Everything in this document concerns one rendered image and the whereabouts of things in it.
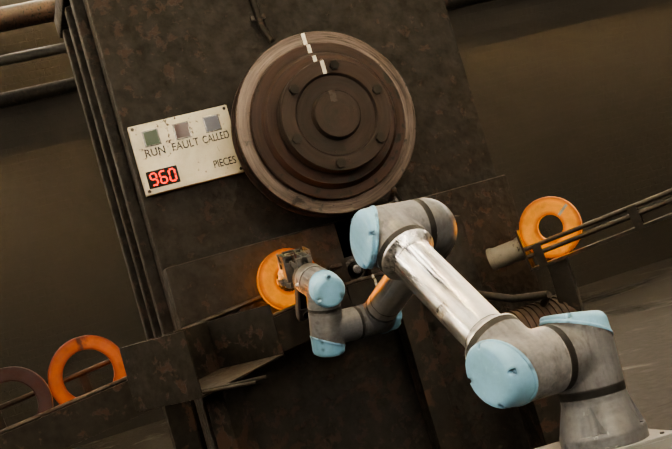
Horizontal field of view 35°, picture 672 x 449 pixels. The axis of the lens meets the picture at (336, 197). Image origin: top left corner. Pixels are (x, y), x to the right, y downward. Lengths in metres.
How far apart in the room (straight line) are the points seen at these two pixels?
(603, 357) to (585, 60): 8.46
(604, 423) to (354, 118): 1.09
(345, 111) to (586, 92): 7.64
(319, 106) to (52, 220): 6.23
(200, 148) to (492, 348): 1.22
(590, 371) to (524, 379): 0.14
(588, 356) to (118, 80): 1.46
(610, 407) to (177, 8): 1.58
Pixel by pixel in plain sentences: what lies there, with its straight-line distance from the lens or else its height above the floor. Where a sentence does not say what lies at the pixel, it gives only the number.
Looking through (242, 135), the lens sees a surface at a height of 1.13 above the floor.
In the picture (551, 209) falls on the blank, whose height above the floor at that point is 0.75.
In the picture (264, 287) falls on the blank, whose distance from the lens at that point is 2.65.
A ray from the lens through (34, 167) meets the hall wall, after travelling 8.78.
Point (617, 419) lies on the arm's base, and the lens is 1.88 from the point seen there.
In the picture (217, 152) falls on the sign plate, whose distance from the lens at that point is 2.77.
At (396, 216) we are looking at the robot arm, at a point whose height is 0.82.
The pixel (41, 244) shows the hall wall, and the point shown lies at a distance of 8.70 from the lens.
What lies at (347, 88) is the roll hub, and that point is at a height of 1.17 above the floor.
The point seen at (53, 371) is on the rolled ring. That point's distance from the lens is 2.58.
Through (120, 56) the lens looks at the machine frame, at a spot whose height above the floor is 1.43.
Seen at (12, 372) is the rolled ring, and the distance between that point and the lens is 2.58.
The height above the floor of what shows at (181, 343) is 0.70.
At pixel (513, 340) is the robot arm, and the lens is 1.81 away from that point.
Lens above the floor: 0.75
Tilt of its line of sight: 4 degrees up
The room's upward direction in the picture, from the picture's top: 16 degrees counter-clockwise
